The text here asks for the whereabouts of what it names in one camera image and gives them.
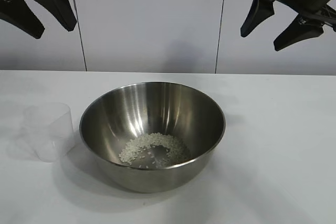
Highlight clear plastic measuring cup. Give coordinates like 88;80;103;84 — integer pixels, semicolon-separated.
22;102;76;163

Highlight white rice grains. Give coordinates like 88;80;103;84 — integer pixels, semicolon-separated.
118;132;188;168

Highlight stainless steel mixing bowl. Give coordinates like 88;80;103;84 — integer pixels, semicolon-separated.
79;82;227;194

